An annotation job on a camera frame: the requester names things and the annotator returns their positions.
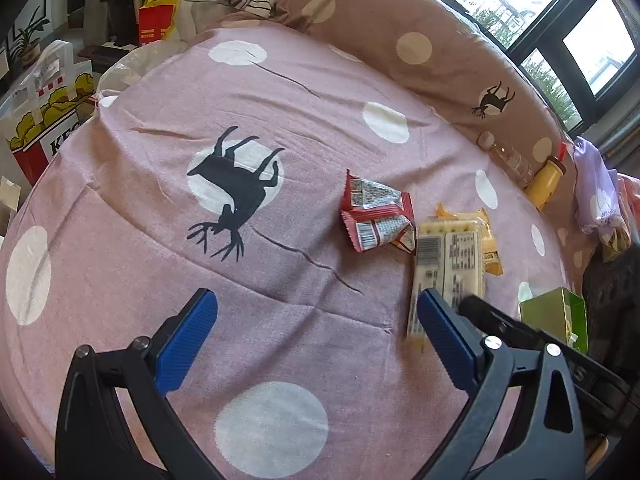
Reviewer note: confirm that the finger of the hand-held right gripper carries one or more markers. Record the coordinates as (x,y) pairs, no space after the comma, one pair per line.
(495,320)

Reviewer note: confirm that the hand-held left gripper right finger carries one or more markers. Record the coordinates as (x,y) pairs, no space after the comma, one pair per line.
(445,340)

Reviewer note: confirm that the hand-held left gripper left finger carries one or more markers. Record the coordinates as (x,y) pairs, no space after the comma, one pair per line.
(187,340)

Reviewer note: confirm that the green cardboard box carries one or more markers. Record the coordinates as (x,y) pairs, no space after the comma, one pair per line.
(550,315)

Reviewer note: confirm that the pale yellow biscuit packet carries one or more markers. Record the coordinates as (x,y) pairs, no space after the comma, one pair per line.
(450,260)

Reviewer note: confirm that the red snack packet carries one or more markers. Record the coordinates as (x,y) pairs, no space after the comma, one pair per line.
(375,195)

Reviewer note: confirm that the yellow snack packet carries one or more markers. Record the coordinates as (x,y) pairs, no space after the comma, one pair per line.
(492,255)

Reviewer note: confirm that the pink polka dot bedsheet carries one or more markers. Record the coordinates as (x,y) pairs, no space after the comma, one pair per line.
(300,335)

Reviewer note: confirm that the yellow bear bottle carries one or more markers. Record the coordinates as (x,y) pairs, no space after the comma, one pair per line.
(545,185)

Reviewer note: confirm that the yellow cartoon printed cloth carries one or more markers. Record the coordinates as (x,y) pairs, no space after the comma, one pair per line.
(617,242)

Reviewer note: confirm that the clear plastic bottle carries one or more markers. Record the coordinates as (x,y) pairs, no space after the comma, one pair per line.
(510,160)

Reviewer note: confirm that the purple printed cloth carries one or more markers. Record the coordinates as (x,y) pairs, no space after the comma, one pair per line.
(595,190)

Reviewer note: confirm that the red white paper bag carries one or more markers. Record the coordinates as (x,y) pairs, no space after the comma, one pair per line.
(40,125)

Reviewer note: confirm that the white plastic bag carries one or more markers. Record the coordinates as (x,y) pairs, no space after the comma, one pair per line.
(130,65)

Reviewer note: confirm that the black framed window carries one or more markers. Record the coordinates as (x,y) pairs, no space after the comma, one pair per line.
(595,45)

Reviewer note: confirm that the red yellow paper bag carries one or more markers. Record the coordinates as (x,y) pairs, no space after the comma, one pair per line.
(152,25)

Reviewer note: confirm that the brown polka dot cushion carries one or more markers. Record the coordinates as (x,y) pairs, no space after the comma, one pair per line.
(400,10)

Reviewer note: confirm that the white cloth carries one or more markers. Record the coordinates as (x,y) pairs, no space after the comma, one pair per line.
(200,5)

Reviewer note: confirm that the potted plant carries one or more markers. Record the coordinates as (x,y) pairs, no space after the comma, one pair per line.
(30,35)

